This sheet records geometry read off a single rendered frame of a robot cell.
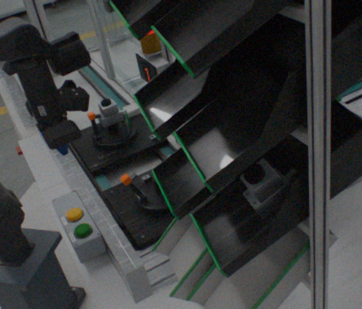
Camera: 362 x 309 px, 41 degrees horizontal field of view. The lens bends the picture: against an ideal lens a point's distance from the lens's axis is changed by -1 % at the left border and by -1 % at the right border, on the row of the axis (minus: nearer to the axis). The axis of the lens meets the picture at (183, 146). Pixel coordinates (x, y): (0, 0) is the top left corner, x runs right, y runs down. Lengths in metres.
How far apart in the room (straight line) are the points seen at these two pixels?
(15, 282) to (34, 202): 0.55
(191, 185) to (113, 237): 0.38
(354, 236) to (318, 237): 0.54
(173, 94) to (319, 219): 0.30
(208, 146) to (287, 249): 0.25
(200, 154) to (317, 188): 0.16
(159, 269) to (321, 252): 0.49
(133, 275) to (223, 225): 0.37
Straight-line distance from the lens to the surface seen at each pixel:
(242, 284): 0.89
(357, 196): 1.34
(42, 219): 1.46
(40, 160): 1.72
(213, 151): 0.66
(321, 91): 0.57
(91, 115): 1.43
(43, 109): 0.92
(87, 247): 1.20
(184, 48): 0.58
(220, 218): 0.79
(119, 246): 1.15
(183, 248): 1.01
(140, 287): 1.13
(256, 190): 0.70
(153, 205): 1.17
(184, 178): 0.87
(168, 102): 0.78
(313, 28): 0.53
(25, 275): 1.02
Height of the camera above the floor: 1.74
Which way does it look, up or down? 34 degrees down
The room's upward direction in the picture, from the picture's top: 11 degrees counter-clockwise
